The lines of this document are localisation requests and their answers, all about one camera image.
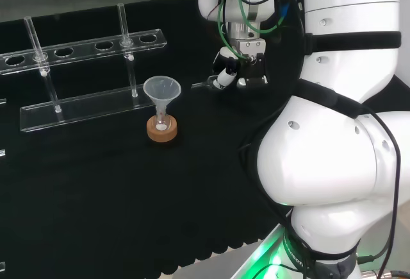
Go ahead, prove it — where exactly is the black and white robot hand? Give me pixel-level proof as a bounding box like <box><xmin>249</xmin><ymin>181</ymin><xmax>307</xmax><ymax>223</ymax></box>
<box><xmin>212</xmin><ymin>38</ymin><xmax>269</xmax><ymax>92</ymax></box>

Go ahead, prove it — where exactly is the cork ring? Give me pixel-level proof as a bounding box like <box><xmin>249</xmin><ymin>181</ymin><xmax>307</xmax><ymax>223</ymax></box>
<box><xmin>146</xmin><ymin>115</ymin><xmax>178</xmax><ymax>143</ymax></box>

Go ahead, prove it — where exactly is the green cable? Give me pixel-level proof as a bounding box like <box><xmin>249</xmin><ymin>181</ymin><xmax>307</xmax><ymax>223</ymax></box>
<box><xmin>217</xmin><ymin>0</ymin><xmax>291</xmax><ymax>59</ymax></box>

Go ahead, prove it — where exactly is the small round-bottom glass flask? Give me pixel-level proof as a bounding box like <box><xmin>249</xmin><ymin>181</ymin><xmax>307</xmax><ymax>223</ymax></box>
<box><xmin>153</xmin><ymin>105</ymin><xmax>169</xmax><ymax>133</ymax></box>

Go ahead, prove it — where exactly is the clear acrylic funnel stand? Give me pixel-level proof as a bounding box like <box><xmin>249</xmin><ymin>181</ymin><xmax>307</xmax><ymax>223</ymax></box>
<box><xmin>0</xmin><ymin>2</ymin><xmax>168</xmax><ymax>133</ymax></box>

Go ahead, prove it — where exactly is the black cable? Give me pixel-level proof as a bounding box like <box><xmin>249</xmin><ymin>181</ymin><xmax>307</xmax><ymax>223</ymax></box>
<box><xmin>357</xmin><ymin>104</ymin><xmax>402</xmax><ymax>279</ymax></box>

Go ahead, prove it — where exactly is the clear plastic funnel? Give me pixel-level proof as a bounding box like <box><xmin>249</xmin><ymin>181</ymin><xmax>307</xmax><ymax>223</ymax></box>
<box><xmin>142</xmin><ymin>75</ymin><xmax>183</xmax><ymax>117</ymax></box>

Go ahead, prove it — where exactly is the clear weighing funnel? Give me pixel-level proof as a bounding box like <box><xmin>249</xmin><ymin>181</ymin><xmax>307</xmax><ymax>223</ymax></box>
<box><xmin>190</xmin><ymin>77</ymin><xmax>220</xmax><ymax>90</ymax></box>

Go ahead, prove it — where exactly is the black table cloth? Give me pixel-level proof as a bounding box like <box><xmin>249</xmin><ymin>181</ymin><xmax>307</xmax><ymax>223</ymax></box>
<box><xmin>0</xmin><ymin>0</ymin><xmax>410</xmax><ymax>277</ymax></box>

